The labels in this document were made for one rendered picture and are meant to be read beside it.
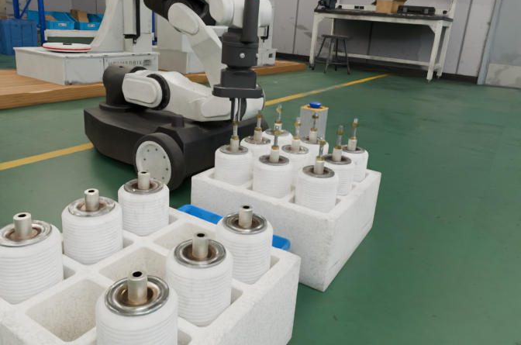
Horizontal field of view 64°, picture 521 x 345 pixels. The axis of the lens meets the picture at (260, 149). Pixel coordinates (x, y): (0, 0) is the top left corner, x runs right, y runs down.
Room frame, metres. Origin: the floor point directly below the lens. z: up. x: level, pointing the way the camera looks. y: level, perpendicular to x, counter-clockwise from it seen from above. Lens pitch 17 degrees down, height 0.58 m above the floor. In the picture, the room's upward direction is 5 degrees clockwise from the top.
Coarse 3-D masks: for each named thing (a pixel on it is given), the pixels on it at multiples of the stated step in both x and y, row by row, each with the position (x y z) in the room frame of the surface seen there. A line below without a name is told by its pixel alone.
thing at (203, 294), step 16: (176, 272) 0.48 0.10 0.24; (192, 272) 0.48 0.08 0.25; (208, 272) 0.48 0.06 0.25; (224, 272) 0.49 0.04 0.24; (176, 288) 0.48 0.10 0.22; (192, 288) 0.48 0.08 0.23; (208, 288) 0.48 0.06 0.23; (224, 288) 0.50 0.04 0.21; (192, 304) 0.47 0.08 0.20; (208, 304) 0.48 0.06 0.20; (224, 304) 0.50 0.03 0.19; (192, 320) 0.48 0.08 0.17; (208, 320) 0.48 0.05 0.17
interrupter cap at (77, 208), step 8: (80, 200) 0.66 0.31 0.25; (104, 200) 0.66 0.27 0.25; (112, 200) 0.66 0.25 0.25; (72, 208) 0.63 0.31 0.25; (80, 208) 0.63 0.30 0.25; (104, 208) 0.64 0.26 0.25; (112, 208) 0.64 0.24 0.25; (80, 216) 0.60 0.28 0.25; (88, 216) 0.60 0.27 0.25; (96, 216) 0.61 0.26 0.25
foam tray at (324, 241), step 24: (192, 192) 0.99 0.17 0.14; (216, 192) 0.95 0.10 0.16; (240, 192) 0.92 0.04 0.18; (360, 192) 0.97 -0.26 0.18; (264, 216) 0.88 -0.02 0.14; (288, 216) 0.85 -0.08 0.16; (312, 216) 0.82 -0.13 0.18; (336, 216) 0.83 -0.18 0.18; (360, 216) 0.99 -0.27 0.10; (312, 240) 0.82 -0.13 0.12; (336, 240) 0.84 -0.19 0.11; (360, 240) 1.03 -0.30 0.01; (312, 264) 0.82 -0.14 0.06; (336, 264) 0.86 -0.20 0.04
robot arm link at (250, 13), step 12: (240, 0) 0.99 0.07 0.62; (252, 0) 0.96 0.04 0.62; (264, 0) 1.03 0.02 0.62; (240, 12) 0.98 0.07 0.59; (252, 12) 0.96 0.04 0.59; (264, 12) 1.01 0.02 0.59; (240, 24) 0.98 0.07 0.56; (252, 24) 0.96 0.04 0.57; (264, 24) 1.02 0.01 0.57; (228, 36) 0.98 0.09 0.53; (240, 36) 0.97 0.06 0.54; (252, 36) 0.96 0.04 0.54; (252, 48) 0.99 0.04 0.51
